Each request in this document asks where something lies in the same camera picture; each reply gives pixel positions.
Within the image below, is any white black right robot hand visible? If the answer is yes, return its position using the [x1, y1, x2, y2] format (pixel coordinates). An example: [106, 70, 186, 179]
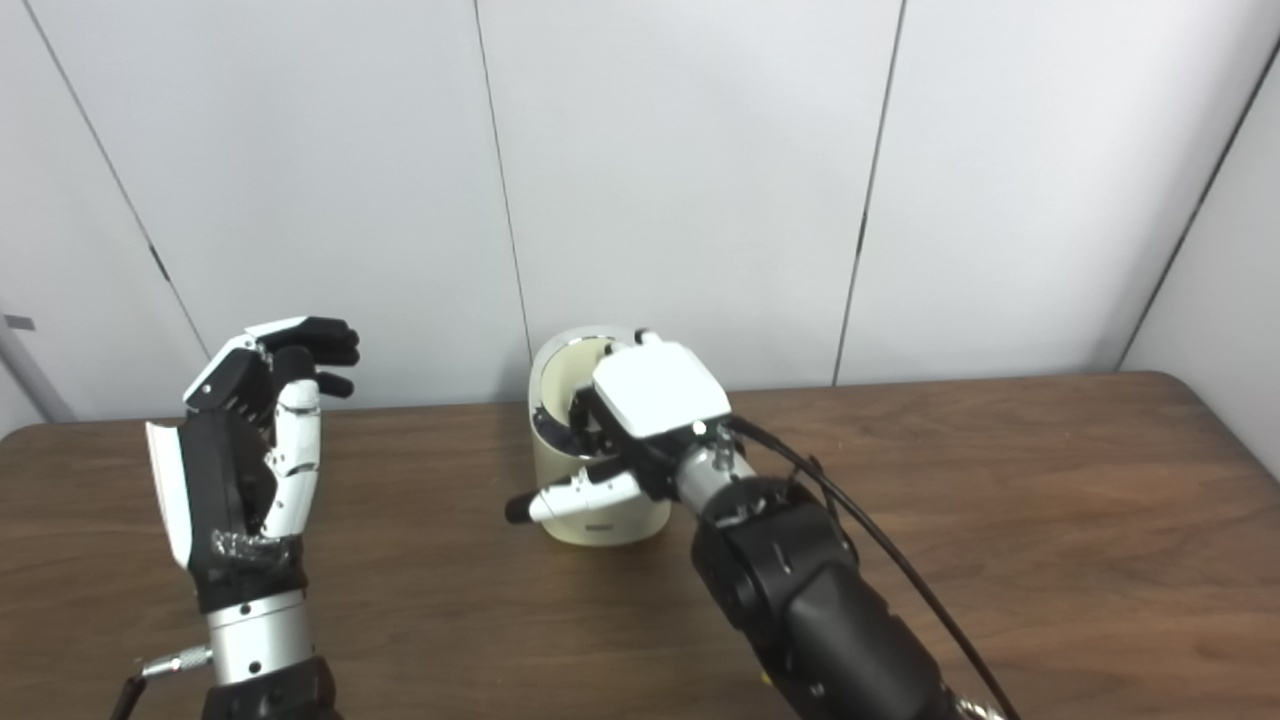
[505, 330, 736, 526]

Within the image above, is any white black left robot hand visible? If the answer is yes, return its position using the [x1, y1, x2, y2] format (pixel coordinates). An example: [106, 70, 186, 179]
[146, 316, 361, 613]

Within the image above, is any cream-colored desktop bin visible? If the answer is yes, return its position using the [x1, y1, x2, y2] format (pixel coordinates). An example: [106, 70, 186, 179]
[528, 325, 673, 547]

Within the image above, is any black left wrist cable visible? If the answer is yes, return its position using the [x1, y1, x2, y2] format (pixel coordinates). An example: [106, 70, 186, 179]
[108, 645, 216, 720]

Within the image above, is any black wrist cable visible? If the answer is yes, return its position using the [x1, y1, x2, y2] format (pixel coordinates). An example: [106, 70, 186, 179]
[720, 415, 1021, 720]
[108, 645, 216, 720]

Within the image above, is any gray wall corner post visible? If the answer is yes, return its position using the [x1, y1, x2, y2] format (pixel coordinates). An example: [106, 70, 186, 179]
[0, 300, 76, 423]

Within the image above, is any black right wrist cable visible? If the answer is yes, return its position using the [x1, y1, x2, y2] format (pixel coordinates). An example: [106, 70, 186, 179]
[720, 415, 1021, 720]

